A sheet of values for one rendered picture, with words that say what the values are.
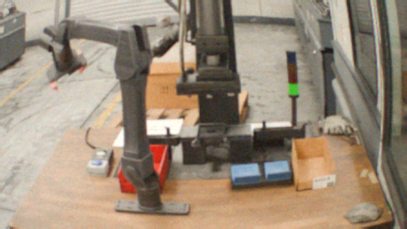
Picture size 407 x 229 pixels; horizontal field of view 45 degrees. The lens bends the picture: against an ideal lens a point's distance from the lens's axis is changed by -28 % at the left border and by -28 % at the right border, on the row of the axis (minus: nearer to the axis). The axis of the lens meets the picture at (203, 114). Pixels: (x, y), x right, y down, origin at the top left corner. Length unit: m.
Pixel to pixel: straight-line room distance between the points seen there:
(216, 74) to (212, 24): 0.15
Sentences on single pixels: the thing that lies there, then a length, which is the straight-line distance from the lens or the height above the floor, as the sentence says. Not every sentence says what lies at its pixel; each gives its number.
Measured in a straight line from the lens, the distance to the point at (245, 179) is 1.71.
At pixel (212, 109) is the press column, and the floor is 0.99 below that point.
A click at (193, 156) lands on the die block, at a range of 1.93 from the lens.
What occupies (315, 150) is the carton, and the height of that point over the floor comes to 0.93.
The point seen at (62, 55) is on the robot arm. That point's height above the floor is 1.31.
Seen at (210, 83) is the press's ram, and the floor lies 1.14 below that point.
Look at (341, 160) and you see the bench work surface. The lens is 1.89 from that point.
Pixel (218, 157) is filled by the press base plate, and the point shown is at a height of 0.90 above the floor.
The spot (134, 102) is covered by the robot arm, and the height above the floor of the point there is 1.19.
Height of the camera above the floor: 1.58
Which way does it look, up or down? 16 degrees down
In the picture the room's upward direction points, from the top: 3 degrees counter-clockwise
